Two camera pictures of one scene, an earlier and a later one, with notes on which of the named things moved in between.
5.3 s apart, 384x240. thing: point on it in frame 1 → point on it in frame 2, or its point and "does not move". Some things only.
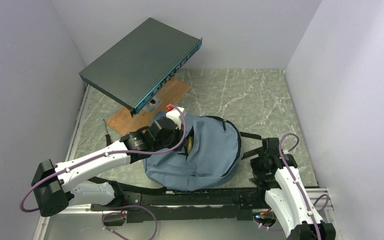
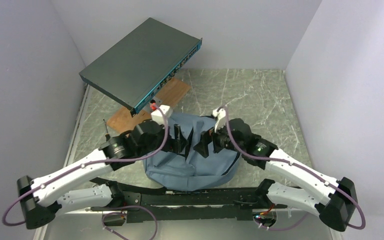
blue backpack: x=212 y=155 does not move
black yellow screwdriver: x=107 y=135 does not move
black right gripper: x=259 y=175 → x=206 y=138
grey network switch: x=135 y=70 does not move
